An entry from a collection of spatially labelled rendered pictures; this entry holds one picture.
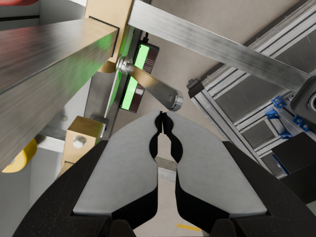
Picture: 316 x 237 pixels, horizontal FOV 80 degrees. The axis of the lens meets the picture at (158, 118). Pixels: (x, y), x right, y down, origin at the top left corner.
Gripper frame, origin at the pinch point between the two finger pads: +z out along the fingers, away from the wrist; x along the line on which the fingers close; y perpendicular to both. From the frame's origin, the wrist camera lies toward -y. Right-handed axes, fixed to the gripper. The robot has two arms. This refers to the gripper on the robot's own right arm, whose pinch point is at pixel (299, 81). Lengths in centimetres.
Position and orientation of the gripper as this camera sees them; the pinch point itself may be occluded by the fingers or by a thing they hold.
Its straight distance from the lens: 39.9
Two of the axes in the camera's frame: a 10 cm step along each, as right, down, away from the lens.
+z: 0.1, -5.0, 8.7
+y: 9.4, 3.1, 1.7
